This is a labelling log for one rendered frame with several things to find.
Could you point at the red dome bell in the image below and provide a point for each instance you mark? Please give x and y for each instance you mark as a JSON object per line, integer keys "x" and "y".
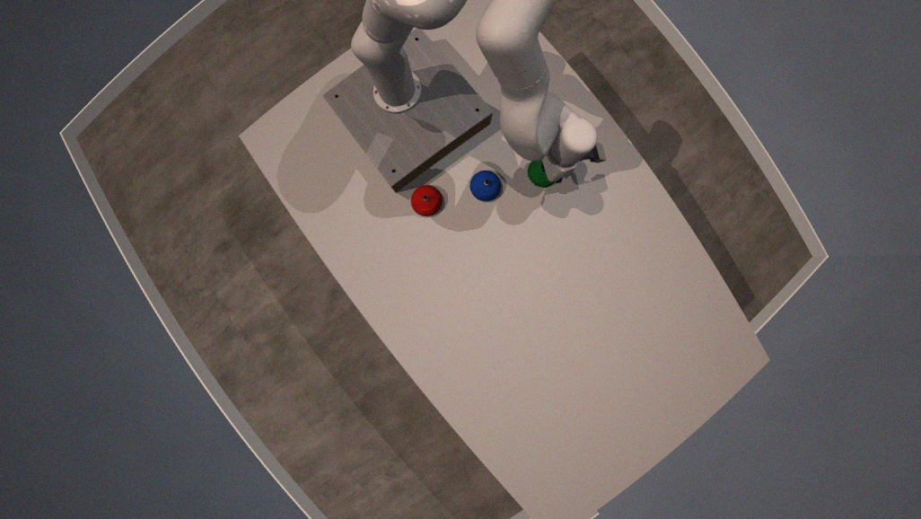
{"x": 430, "y": 204}

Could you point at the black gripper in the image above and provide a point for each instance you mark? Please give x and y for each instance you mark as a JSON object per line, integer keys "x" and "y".
{"x": 554, "y": 172}

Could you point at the blue dome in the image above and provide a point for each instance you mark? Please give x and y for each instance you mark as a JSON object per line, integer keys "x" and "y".
{"x": 485, "y": 185}

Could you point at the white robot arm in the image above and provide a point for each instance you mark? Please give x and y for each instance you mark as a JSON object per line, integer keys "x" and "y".
{"x": 507, "y": 35}

